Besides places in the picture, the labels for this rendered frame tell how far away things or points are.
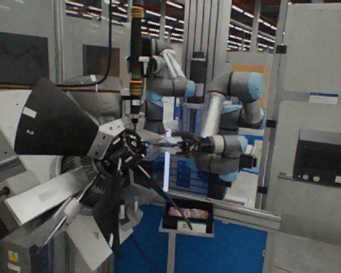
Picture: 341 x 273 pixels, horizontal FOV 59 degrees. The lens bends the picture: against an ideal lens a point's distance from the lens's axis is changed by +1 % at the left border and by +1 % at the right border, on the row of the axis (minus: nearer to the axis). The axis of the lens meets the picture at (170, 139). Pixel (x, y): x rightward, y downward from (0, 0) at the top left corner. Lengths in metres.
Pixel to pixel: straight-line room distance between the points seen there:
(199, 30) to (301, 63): 1.06
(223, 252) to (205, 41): 1.24
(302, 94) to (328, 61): 0.31
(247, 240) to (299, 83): 1.60
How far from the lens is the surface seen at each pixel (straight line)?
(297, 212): 3.02
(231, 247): 1.57
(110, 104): 1.13
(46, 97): 0.90
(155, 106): 1.92
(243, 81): 1.39
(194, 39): 2.03
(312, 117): 2.78
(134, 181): 1.17
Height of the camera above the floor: 1.49
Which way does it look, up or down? 14 degrees down
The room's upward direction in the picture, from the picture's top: 3 degrees clockwise
